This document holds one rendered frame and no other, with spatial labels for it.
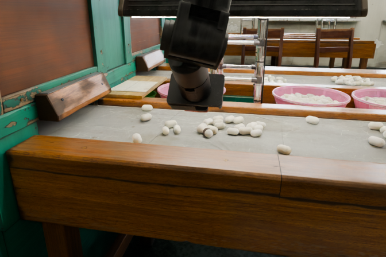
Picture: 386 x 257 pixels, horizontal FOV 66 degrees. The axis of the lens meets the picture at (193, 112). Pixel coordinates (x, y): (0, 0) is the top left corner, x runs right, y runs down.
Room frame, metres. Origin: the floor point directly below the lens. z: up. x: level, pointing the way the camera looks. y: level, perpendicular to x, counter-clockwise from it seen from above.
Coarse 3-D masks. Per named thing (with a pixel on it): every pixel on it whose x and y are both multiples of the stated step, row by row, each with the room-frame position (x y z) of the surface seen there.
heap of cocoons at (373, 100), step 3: (366, 96) 1.10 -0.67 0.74; (363, 99) 1.06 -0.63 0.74; (366, 99) 1.09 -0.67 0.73; (369, 99) 1.07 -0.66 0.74; (372, 99) 1.06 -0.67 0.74; (375, 99) 1.07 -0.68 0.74; (378, 99) 1.07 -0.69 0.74; (381, 99) 1.06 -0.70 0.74; (384, 99) 1.06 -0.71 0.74; (372, 102) 1.03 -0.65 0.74; (375, 102) 1.04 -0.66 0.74; (378, 102) 1.03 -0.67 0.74; (381, 102) 1.03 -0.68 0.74; (384, 102) 1.03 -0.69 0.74; (369, 105) 1.00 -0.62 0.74; (384, 105) 1.00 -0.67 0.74; (378, 108) 0.97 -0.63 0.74; (384, 108) 0.97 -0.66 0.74
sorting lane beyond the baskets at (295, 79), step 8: (160, 72) 1.61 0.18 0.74; (168, 72) 1.61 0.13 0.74; (288, 80) 1.41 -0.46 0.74; (296, 80) 1.41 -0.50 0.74; (304, 80) 1.41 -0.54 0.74; (312, 80) 1.41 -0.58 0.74; (320, 80) 1.41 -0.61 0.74; (328, 80) 1.41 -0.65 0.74; (376, 80) 1.41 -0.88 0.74; (384, 80) 1.41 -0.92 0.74
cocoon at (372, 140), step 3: (369, 138) 0.67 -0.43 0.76; (372, 138) 0.67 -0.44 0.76; (375, 138) 0.66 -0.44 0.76; (378, 138) 0.66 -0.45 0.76; (381, 138) 0.66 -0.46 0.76; (369, 141) 0.67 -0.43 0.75; (372, 141) 0.66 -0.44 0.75; (375, 141) 0.66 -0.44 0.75; (378, 141) 0.66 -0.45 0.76; (381, 141) 0.65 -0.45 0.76; (384, 141) 0.65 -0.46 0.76; (372, 144) 0.67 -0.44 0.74; (375, 144) 0.66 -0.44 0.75; (378, 144) 0.65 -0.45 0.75; (381, 144) 0.65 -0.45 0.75; (384, 144) 0.65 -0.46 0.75
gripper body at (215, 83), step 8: (208, 72) 0.49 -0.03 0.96; (208, 80) 0.49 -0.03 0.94; (216, 80) 0.54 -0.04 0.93; (224, 80) 0.53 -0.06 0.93; (176, 88) 0.54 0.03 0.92; (184, 88) 0.48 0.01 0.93; (192, 88) 0.48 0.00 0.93; (200, 88) 0.48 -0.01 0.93; (208, 88) 0.50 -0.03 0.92; (216, 88) 0.53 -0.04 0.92; (168, 96) 0.53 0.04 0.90; (176, 96) 0.53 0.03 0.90; (184, 96) 0.51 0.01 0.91; (192, 96) 0.49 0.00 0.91; (200, 96) 0.50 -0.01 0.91; (208, 96) 0.52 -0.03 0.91; (216, 96) 0.52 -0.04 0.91; (168, 104) 0.53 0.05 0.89; (176, 104) 0.52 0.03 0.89; (184, 104) 0.52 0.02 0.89; (192, 104) 0.51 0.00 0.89; (200, 104) 0.51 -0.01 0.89; (208, 104) 0.51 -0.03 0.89; (216, 104) 0.50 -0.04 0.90
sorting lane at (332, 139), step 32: (64, 128) 0.78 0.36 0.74; (96, 128) 0.78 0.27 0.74; (128, 128) 0.78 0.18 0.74; (160, 128) 0.78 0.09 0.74; (192, 128) 0.78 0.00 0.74; (224, 128) 0.78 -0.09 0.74; (288, 128) 0.78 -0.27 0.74; (320, 128) 0.78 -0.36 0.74; (352, 128) 0.78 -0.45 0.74; (352, 160) 0.59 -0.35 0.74; (384, 160) 0.59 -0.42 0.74
